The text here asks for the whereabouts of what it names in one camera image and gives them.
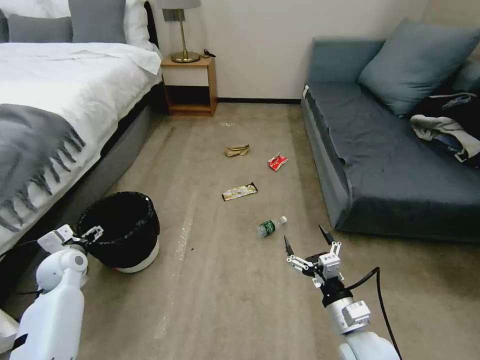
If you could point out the left gripper finger with silver bars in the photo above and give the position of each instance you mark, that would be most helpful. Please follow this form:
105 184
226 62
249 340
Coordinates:
93 231

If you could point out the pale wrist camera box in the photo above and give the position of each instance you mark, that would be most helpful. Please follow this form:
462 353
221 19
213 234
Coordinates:
329 265

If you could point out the grey crumpled garment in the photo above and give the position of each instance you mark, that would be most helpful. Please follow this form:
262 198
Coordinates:
438 125

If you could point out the grey upholstered bed base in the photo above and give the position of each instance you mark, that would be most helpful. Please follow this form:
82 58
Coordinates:
120 150

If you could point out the black baseboard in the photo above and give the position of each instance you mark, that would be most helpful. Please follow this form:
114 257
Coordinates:
258 100

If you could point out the black headboard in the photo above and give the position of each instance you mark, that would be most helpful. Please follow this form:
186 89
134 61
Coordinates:
150 18

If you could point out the small grey pillow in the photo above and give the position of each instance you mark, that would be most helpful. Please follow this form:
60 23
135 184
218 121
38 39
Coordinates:
39 29

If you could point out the clear bottle with green label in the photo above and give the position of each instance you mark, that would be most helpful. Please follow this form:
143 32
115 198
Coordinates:
267 228

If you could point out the black and gold snack wrapper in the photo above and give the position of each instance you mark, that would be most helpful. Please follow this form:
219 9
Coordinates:
240 191

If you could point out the brass table lamp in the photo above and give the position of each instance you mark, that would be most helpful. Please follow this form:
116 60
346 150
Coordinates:
185 56

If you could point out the white duvet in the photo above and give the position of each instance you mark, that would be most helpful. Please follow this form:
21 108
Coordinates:
75 82

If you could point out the tall grey pillow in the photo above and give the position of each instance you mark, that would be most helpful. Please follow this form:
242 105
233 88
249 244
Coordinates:
97 20

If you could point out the blue fabric sofa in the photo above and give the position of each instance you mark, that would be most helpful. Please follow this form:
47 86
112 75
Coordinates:
375 157

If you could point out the black bin liner bag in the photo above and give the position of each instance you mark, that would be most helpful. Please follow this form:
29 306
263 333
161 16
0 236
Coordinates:
123 221

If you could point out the large blue sofa cushion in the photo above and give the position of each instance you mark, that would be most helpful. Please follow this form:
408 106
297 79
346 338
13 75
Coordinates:
412 63

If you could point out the red snack wrapper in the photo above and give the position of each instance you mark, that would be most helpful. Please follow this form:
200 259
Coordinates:
276 162

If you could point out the wooden nightstand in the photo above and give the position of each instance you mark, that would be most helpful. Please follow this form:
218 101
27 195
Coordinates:
187 77

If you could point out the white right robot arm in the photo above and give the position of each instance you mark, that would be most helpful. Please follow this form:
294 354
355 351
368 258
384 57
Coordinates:
360 333

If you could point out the white trash bin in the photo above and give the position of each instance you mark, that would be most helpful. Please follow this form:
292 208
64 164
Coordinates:
138 258

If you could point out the small blue sofa cushion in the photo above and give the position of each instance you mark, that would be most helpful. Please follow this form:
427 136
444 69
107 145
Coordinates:
467 78

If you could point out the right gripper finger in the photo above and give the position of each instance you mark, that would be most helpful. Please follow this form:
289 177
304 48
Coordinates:
335 248
296 260

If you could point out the white pillow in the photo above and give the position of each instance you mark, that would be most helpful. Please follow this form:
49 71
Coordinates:
138 22

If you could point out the dark grey pillow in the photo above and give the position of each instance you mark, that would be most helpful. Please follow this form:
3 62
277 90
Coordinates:
3 26

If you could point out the grey wall socket plate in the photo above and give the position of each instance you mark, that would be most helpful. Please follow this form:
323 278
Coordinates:
173 15

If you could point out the dark crumpled garment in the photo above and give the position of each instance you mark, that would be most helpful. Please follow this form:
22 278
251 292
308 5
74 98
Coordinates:
463 108

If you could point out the grey fringed throw blanket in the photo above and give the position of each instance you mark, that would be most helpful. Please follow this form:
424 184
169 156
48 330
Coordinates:
26 146

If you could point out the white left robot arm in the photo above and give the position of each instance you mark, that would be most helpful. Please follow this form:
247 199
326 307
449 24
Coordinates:
56 300

